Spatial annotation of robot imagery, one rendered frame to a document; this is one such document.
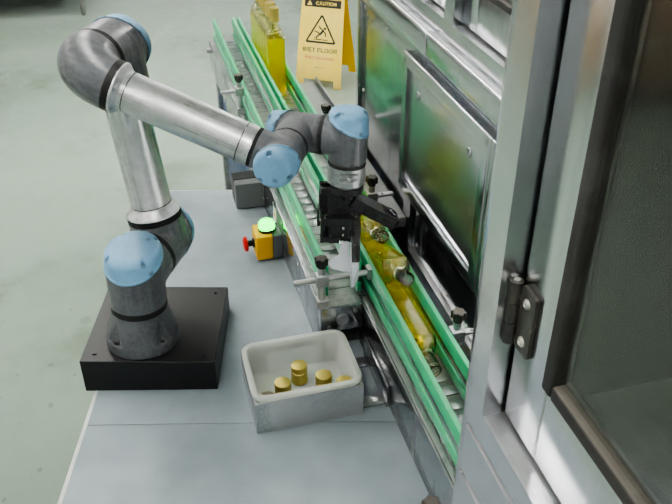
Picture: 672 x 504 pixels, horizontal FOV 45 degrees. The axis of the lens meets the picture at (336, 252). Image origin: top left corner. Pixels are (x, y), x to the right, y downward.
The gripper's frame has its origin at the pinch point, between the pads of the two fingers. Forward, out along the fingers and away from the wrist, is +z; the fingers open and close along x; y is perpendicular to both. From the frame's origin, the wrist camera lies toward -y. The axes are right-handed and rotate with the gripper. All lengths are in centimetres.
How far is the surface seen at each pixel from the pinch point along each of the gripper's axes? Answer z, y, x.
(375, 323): 9.1, -4.7, 7.4
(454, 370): 6.1, -16.5, 27.0
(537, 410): -48, 1, 96
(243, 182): 12, 21, -66
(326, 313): 10.2, 4.9, 1.7
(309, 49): 61, -24, -348
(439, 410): 4.3, -10.5, 39.5
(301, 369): 16.6, 11.0, 12.3
